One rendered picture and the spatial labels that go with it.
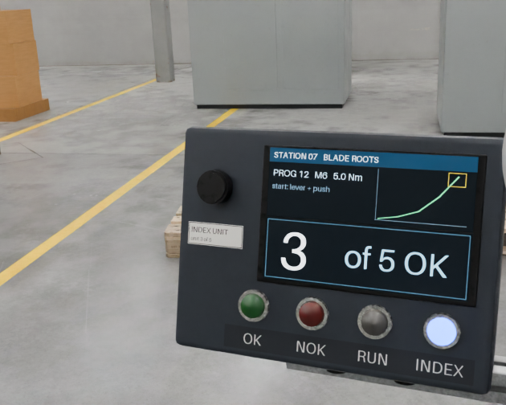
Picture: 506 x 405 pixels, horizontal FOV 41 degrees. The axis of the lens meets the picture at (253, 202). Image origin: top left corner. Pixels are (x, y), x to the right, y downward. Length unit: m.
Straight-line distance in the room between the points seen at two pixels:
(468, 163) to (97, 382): 2.27
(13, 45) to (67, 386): 6.19
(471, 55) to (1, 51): 5.17
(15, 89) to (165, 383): 6.25
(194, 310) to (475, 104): 5.89
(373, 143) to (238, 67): 7.59
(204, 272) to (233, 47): 7.55
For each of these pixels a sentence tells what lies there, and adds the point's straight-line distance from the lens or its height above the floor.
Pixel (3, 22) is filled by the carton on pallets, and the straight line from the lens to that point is 8.43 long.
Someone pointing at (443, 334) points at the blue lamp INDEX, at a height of 1.12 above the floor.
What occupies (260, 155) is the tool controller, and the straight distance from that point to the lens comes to 0.56.
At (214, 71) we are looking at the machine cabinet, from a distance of 8.20.
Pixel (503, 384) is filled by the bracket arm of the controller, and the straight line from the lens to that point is 0.62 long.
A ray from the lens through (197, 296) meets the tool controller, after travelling 0.59.
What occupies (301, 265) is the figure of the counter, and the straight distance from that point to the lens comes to 0.55.
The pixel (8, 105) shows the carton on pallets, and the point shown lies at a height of 0.17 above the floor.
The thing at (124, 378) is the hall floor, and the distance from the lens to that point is 2.67.
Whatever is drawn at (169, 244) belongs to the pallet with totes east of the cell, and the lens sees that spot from 3.69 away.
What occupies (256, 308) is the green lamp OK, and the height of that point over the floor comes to 1.12.
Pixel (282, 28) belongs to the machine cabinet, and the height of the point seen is 0.91.
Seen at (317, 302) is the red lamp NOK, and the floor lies 1.13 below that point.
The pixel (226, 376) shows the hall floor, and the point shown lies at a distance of 2.61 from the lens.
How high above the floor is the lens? 1.37
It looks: 17 degrees down
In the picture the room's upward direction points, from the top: 2 degrees counter-clockwise
